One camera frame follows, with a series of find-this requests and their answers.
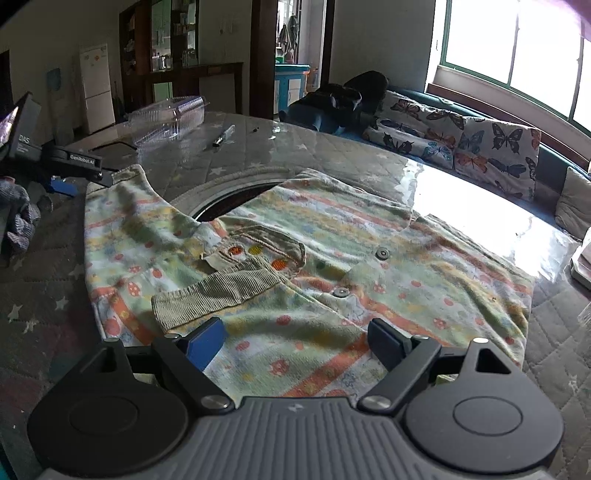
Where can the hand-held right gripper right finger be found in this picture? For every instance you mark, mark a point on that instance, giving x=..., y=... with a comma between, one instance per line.
x=384, y=342

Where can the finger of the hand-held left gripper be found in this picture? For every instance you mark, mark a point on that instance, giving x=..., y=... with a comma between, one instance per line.
x=76, y=159
x=62, y=187

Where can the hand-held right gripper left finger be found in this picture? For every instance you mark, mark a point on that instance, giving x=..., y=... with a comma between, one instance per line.
x=207, y=340

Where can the patterned baby shirt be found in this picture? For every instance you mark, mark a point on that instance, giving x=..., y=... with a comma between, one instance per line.
x=323, y=258

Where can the dark clothes pile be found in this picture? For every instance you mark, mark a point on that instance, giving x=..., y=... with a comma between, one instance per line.
x=337, y=104

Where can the hanging clothes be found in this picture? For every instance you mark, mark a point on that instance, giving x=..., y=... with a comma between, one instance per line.
x=288, y=39

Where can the grey knit cloth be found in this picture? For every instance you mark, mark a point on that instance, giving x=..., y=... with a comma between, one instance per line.
x=18, y=221

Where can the white refrigerator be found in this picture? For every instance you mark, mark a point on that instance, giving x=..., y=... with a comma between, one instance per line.
x=97, y=87

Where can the clear plastic container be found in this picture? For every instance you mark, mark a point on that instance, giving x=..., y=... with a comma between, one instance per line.
x=168, y=117

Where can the black marker pen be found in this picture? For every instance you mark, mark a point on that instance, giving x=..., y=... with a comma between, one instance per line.
x=224, y=135

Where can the dark wooden shelf cabinet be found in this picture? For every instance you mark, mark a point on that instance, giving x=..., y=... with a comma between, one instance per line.
x=178, y=46

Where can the white box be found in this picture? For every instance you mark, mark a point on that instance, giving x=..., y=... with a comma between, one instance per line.
x=582, y=265

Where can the butterfly print cushions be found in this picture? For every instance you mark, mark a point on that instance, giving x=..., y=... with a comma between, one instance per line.
x=471, y=143

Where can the blue cabinet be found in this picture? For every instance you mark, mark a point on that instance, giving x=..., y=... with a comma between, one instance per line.
x=291, y=87

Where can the grey cushion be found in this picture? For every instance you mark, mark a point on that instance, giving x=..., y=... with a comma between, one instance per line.
x=575, y=203

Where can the teal sofa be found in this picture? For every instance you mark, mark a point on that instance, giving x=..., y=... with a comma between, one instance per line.
x=551, y=161

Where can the green framed window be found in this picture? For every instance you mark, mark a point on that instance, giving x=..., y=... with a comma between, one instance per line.
x=512, y=46

